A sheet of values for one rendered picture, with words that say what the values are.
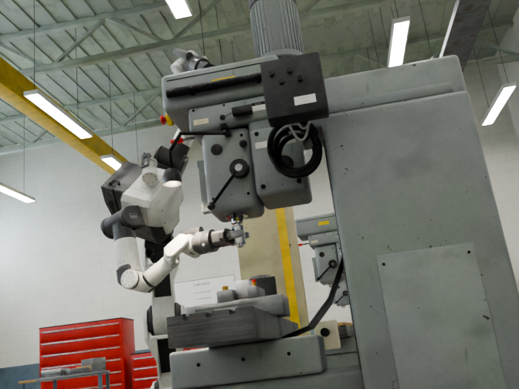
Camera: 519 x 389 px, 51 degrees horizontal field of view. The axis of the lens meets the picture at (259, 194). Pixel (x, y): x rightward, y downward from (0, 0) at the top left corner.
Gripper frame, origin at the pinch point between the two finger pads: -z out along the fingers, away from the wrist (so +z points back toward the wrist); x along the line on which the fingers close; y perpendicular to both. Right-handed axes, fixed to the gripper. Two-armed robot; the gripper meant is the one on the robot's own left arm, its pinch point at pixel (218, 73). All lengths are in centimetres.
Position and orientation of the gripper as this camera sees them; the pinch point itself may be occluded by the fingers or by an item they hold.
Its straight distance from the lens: 233.3
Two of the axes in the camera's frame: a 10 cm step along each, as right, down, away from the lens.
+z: -6.9, -3.5, 6.4
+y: 3.3, -9.3, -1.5
